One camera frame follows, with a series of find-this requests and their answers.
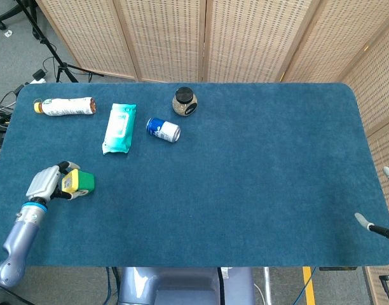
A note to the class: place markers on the lavender robot torso base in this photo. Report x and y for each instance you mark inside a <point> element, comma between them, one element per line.
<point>181,286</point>

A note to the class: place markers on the blue and white drink can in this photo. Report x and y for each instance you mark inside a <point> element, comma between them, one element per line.
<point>164,130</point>

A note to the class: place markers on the white bottle with orange cap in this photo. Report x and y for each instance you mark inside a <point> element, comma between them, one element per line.
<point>65,106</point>

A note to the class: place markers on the woven wicker screen panel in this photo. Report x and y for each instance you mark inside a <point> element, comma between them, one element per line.
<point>166,38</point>
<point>385,178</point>
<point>255,38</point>
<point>337,35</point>
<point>92,35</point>
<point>379,82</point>

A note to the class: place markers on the silver table leg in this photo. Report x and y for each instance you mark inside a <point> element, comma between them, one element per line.
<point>268,286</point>

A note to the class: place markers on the black power adapter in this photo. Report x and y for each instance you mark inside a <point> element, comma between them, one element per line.
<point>39,75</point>

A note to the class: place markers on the blue tablecloth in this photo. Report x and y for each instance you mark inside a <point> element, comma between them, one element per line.
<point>213,190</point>

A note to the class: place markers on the left lavender robot arm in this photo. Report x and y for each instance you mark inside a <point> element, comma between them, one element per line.
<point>18,238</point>

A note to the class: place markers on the green box yellow lid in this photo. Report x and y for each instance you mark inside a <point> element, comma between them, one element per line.
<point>85,183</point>

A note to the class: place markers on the black office chair base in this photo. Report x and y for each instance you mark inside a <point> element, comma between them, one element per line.
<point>8,12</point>

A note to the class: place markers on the white power strip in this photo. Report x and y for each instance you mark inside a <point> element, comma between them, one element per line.
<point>37,81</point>

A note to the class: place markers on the black tripod stand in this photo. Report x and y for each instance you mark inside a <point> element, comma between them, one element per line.
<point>61,68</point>

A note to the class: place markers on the green wet wipes pack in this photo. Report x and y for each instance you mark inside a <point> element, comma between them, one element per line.
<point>119,130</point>

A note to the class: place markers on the glass spice jar, black lid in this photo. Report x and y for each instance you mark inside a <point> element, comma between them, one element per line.
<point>184,101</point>

